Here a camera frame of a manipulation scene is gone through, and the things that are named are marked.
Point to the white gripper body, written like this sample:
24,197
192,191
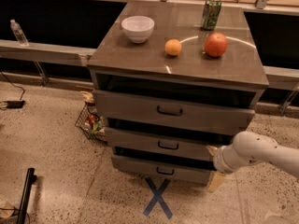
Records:
220,160

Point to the grey drawer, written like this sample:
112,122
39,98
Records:
166,170
168,141
172,113

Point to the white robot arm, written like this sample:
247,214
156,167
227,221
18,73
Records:
247,149

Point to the grey top drawer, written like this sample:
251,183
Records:
172,113

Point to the grey drawer cabinet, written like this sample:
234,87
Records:
235,80

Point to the grey bottom drawer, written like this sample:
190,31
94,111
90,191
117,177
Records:
166,170

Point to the blue tape cross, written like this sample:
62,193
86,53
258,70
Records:
157,198

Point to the red apple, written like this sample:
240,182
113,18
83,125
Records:
215,44

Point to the small orange fruit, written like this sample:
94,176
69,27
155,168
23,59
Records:
172,47

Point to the white bowl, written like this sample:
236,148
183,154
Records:
138,28

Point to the green soda can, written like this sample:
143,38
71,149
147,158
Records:
211,11

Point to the black metal bar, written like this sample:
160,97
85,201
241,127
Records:
30,179

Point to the clear plastic water bottle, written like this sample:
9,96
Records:
18,32

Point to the wire basket with snacks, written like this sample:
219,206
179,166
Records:
91,124

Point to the black power adapter with cable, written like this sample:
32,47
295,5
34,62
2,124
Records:
13,104

